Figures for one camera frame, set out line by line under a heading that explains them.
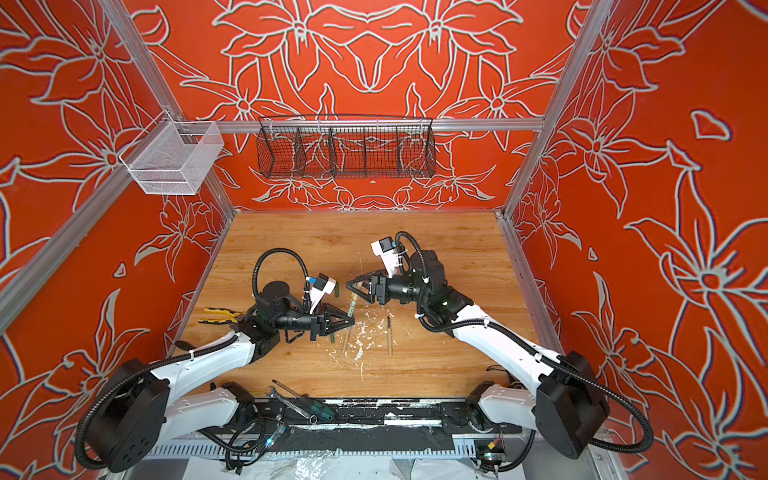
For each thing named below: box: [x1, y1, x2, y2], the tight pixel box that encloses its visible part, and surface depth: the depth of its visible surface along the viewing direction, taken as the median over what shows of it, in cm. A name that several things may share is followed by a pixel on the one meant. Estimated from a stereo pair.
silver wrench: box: [268, 386, 318, 425], surface depth 76 cm
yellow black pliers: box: [198, 307, 240, 324], surface depth 91 cm
